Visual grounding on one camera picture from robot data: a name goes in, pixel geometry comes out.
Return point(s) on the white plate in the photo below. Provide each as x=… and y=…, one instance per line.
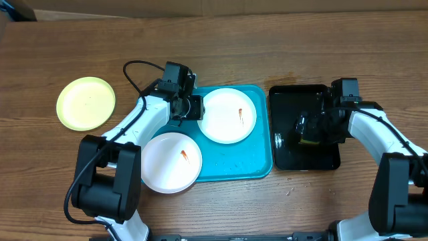
x=170, y=163
x=230, y=116

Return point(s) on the light green plate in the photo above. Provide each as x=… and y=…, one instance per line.
x=85, y=104

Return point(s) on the green yellow sponge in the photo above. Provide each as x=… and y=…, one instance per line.
x=306, y=139

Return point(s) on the dark object top left corner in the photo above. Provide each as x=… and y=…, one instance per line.
x=18, y=10

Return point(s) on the teal plastic tray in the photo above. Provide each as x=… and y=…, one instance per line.
x=250, y=158

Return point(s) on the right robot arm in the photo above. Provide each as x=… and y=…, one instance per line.
x=397, y=207

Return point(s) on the black water tray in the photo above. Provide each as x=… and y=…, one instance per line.
x=287, y=103

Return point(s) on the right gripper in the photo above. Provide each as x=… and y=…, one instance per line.
x=317, y=131

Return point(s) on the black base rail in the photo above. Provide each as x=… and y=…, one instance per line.
x=296, y=236

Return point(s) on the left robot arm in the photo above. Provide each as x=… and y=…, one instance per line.
x=107, y=182

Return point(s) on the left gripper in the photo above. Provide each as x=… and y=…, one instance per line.
x=199, y=110

